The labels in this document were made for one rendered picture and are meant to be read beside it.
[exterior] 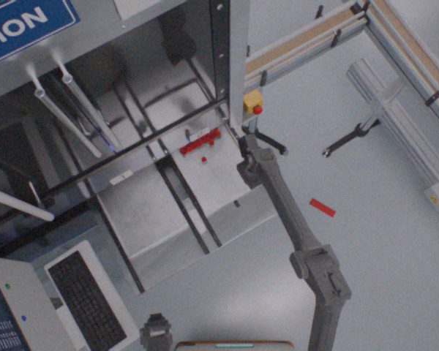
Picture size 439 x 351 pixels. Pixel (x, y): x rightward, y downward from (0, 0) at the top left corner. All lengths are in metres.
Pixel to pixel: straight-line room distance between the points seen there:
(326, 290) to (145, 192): 0.94
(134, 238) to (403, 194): 1.70
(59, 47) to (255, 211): 1.08
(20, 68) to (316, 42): 1.35
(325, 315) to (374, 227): 1.65
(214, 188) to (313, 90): 1.36
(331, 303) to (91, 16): 0.82
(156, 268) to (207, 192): 0.36
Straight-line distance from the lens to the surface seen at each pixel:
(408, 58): 2.08
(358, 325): 2.72
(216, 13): 1.12
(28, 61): 0.96
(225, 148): 1.83
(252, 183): 1.50
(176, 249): 1.76
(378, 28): 2.11
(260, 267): 2.63
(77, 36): 0.95
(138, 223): 1.80
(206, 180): 1.80
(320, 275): 1.14
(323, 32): 2.00
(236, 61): 1.37
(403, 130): 2.37
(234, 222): 1.76
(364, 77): 2.43
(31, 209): 1.41
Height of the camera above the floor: 2.62
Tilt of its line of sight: 75 degrees down
